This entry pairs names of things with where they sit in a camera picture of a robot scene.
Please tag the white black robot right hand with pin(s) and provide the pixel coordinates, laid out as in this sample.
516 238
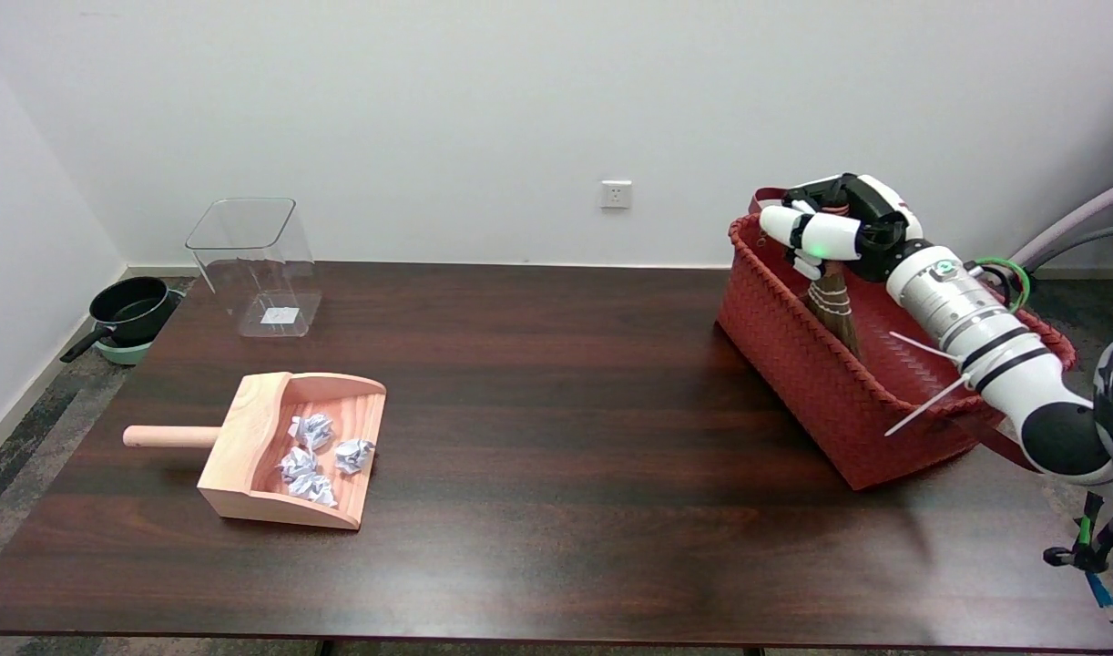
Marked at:
825 235

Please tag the black frying pan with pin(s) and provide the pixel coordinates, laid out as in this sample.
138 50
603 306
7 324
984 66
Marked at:
133 305

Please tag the crumpled paper ball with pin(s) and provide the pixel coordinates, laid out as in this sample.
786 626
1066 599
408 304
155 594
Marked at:
312 430
354 454
313 489
297 463

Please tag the white wall socket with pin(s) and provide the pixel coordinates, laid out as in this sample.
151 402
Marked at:
616 194

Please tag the red woven basket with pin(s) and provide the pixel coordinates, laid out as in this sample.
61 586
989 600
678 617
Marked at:
793 364

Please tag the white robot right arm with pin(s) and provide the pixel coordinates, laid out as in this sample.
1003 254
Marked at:
994 342

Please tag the small brown bristle broom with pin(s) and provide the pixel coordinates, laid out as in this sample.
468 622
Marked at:
834 305

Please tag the grey office chair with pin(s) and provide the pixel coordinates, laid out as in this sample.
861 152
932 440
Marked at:
1085 214

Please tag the wooden dustpan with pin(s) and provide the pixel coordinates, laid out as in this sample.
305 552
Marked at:
247 437

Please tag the clear plastic bin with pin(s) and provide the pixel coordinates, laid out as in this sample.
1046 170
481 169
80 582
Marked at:
256 264

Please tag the green pot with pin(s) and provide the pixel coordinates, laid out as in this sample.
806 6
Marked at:
119 351

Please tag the white zip tie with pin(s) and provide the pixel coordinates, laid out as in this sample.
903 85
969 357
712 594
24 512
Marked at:
921 346
925 405

